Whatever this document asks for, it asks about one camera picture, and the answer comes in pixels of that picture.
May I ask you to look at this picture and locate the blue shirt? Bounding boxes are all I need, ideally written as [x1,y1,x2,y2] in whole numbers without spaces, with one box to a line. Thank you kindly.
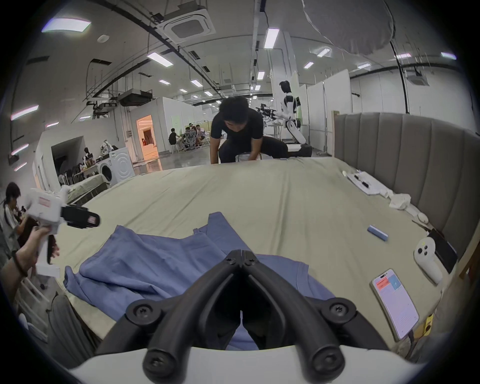
[63,212,336,351]

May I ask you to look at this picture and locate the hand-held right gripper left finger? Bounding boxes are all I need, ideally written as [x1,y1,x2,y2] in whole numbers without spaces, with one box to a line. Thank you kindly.
[95,249,245,379]

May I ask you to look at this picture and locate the white humanoid robot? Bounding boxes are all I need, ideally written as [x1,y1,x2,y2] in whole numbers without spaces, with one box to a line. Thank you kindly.
[257,80,312,145]

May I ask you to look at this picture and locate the person's left hand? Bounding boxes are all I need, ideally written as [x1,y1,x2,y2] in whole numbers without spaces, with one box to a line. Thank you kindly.
[14,225,61,271]

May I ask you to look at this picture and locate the smartphone with lit screen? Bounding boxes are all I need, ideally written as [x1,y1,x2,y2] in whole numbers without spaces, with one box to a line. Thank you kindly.
[370,269,420,341]

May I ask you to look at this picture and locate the bed with beige sheet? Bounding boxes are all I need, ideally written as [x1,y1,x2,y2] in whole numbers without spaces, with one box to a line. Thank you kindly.
[52,155,459,353]

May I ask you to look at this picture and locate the white hand controller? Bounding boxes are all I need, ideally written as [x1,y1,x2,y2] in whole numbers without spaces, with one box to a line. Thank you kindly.
[413,238,444,285]

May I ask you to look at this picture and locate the white crumpled cloth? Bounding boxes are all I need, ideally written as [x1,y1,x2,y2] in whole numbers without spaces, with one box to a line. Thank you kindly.
[388,191,412,211]

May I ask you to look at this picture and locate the grey padded headboard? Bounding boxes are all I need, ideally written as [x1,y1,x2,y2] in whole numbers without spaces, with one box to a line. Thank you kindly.
[333,111,480,263]

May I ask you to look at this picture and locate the person's left forearm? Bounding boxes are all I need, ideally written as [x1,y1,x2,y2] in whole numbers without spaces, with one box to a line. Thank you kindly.
[0,255,36,302]

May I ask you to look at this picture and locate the black tablet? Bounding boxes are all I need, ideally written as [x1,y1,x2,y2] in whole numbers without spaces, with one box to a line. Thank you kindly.
[427,229,459,274]

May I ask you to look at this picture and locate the small bed with pale sheet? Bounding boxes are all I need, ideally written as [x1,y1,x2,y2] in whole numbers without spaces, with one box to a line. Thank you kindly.
[62,175,112,205]

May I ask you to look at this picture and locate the group of people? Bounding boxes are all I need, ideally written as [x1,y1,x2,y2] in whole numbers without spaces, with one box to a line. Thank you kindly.
[168,125,211,153]

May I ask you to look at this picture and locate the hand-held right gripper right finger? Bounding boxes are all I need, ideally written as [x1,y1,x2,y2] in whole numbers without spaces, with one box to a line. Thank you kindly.
[243,249,391,379]

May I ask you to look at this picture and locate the white washing machine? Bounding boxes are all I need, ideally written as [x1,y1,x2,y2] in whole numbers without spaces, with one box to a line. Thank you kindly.
[95,147,136,187]

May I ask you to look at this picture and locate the white paper sheet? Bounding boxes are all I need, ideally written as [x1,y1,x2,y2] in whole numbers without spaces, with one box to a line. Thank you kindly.
[342,170,389,196]

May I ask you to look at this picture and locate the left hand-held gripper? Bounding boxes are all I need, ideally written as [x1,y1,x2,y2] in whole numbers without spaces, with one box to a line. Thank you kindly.
[23,187,101,265]

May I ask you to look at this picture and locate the person's legs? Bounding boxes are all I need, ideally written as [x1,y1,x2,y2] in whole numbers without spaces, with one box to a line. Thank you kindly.
[48,293,99,362]

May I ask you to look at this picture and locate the small blue box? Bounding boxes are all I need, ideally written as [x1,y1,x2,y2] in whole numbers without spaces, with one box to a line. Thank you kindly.
[367,224,389,242]

